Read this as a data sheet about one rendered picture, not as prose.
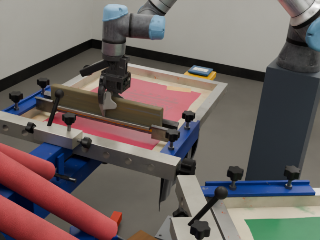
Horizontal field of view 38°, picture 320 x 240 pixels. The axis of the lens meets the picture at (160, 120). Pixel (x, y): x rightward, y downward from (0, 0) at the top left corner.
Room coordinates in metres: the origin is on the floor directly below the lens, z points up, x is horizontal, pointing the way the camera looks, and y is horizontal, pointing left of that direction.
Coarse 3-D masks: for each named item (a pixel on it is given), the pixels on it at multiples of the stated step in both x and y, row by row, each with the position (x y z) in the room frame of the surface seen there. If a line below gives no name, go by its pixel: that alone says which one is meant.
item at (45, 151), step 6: (42, 144) 1.14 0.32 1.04; (48, 144) 1.14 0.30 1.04; (36, 150) 1.10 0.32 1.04; (42, 150) 1.10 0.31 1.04; (48, 150) 1.10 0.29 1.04; (54, 150) 1.11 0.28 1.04; (60, 150) 1.12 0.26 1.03; (66, 150) 1.15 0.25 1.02; (72, 150) 1.19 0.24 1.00; (36, 156) 1.07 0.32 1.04; (42, 156) 1.07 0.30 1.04; (48, 156) 1.07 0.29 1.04; (54, 156) 1.09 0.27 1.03; (66, 156) 1.15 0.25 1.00; (54, 162) 1.09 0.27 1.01
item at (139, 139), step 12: (168, 96) 1.80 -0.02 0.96; (180, 96) 1.81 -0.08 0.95; (192, 96) 1.82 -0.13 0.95; (180, 108) 1.69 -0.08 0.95; (108, 132) 1.42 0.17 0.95; (120, 132) 1.43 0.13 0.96; (132, 132) 1.43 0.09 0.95; (132, 144) 1.35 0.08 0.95; (144, 144) 1.36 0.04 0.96; (156, 144) 1.36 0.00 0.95
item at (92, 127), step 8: (136, 80) 1.95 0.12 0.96; (96, 88) 1.81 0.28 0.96; (136, 88) 1.86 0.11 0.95; (144, 88) 1.86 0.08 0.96; (48, 120) 1.46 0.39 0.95; (56, 120) 1.47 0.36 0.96; (80, 120) 1.49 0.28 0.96; (88, 120) 1.49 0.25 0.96; (80, 128) 1.43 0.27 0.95; (88, 128) 1.43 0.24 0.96; (96, 128) 1.44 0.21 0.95
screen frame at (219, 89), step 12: (96, 72) 1.93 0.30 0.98; (132, 72) 2.03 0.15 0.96; (144, 72) 2.01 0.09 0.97; (156, 72) 1.99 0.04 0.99; (168, 72) 2.00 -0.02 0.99; (72, 84) 1.74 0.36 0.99; (84, 84) 1.83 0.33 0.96; (192, 84) 1.94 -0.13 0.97; (204, 84) 1.92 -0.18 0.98; (216, 84) 1.91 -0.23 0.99; (216, 96) 1.76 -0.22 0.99; (204, 108) 1.63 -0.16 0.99; (204, 120) 1.58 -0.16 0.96
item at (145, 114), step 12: (72, 96) 1.47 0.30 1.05; (84, 96) 1.45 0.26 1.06; (96, 96) 1.44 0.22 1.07; (84, 108) 1.45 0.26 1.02; (96, 108) 1.44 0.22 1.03; (120, 108) 1.41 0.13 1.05; (132, 108) 1.40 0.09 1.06; (144, 108) 1.38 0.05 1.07; (156, 108) 1.38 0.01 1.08; (132, 120) 1.40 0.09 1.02; (144, 120) 1.38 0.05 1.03; (156, 120) 1.37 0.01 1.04
